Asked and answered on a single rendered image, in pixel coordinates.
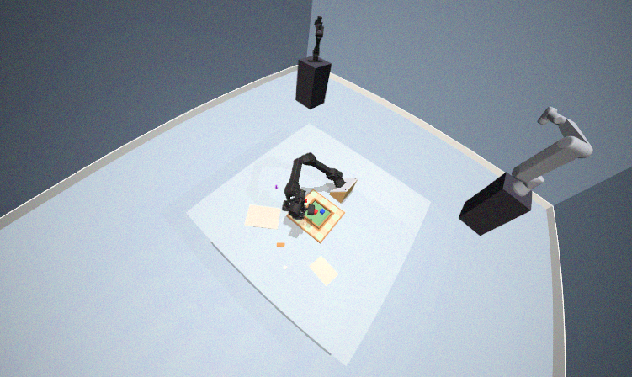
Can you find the white flat sheet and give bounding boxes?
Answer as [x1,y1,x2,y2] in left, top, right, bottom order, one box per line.
[245,205,280,229]

